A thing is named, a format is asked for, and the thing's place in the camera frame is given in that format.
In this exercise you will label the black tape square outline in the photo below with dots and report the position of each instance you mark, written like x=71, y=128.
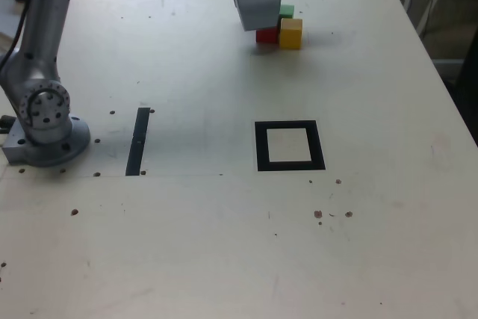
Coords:
x=261, y=147

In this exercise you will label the red cube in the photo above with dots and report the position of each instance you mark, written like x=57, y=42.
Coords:
x=266, y=36

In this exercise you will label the black tape strip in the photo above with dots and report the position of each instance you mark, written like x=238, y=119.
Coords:
x=137, y=143

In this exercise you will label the dark furniture piece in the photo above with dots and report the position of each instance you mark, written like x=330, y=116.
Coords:
x=471, y=76

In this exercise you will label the green cube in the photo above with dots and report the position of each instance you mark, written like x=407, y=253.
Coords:
x=287, y=10

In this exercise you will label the yellow cube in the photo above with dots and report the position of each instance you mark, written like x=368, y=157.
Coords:
x=290, y=35

